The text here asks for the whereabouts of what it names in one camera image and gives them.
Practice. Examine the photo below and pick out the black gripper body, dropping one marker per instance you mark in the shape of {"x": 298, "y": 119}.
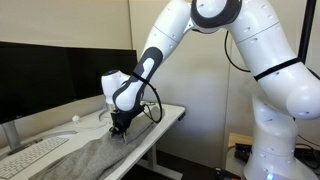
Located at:
{"x": 122, "y": 120}

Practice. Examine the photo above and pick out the grey towel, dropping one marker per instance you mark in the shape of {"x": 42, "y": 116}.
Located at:
{"x": 83, "y": 160}

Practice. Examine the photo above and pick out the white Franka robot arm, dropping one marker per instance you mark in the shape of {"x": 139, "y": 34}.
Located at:
{"x": 266, "y": 83}

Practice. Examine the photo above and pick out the silver monitor stand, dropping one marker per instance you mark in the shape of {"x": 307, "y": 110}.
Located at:
{"x": 11, "y": 136}
{"x": 102, "y": 115}

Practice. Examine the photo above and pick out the white desk leg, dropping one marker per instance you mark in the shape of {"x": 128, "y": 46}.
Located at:
{"x": 152, "y": 156}

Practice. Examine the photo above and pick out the small white ball figure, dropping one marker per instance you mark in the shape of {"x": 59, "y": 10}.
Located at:
{"x": 76, "y": 119}

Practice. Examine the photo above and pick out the black computer monitor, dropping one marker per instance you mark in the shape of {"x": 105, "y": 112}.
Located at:
{"x": 33, "y": 80}
{"x": 90, "y": 73}

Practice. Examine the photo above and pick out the black desk control panel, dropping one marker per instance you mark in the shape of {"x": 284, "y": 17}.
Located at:
{"x": 182, "y": 116}

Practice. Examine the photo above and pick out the white keyboard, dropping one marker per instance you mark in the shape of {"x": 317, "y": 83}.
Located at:
{"x": 30, "y": 155}

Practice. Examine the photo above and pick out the red black hand tool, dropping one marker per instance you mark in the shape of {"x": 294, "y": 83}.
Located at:
{"x": 226, "y": 174}

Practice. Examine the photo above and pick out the tan wooden board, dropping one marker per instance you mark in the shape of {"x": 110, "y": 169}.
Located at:
{"x": 238, "y": 138}

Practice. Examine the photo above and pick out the black electronics box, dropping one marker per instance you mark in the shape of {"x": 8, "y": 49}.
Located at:
{"x": 243, "y": 153}

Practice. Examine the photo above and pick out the black ceiling pole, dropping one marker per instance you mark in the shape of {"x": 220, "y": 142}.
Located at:
{"x": 308, "y": 26}

